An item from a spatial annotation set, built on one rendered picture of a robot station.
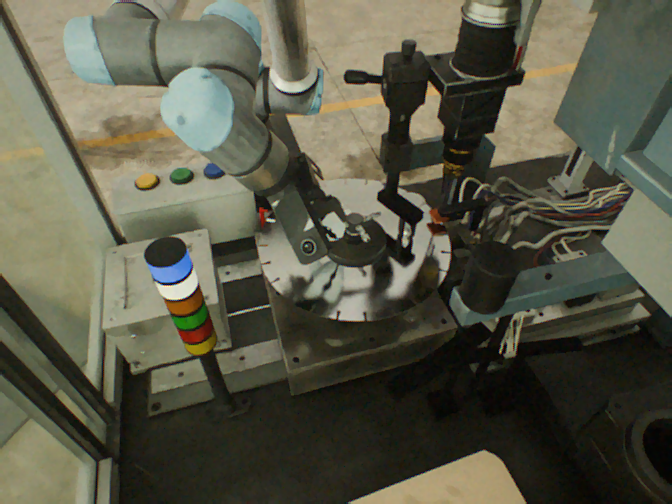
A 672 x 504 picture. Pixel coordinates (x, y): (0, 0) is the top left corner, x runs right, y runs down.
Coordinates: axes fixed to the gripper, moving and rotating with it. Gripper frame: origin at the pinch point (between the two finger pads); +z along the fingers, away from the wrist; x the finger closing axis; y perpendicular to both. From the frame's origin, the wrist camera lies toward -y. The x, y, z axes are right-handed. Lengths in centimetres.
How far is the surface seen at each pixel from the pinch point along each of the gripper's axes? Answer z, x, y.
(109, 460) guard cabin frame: -6.6, 42.8, -21.5
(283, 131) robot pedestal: 32, 17, 61
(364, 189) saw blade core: 10.1, -4.9, 13.2
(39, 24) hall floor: 77, 196, 327
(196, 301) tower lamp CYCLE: -21.0, 12.7, -12.2
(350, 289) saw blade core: 1.8, 1.0, -8.7
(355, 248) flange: 3.5, -1.4, -1.4
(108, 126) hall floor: 79, 136, 182
